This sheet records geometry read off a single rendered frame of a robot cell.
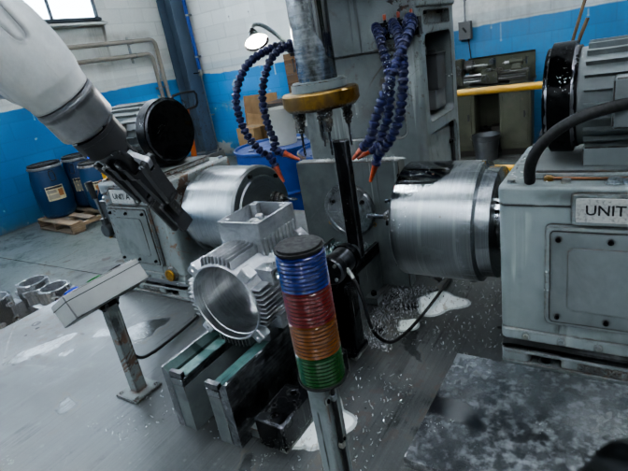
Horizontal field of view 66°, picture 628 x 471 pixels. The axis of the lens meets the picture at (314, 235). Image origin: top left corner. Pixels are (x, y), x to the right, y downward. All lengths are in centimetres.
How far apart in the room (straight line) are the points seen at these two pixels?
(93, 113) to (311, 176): 70
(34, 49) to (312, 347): 50
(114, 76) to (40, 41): 697
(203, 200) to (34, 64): 67
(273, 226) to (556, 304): 52
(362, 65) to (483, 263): 62
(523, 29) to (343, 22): 487
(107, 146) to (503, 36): 562
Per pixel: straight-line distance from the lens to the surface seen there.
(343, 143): 96
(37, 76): 73
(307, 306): 56
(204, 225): 131
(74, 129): 77
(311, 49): 113
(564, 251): 89
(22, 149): 688
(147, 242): 148
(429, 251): 98
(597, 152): 91
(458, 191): 96
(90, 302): 101
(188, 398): 95
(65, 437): 114
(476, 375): 82
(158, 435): 103
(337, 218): 131
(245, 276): 85
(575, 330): 98
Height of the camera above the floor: 142
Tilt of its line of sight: 21 degrees down
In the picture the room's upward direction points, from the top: 10 degrees counter-clockwise
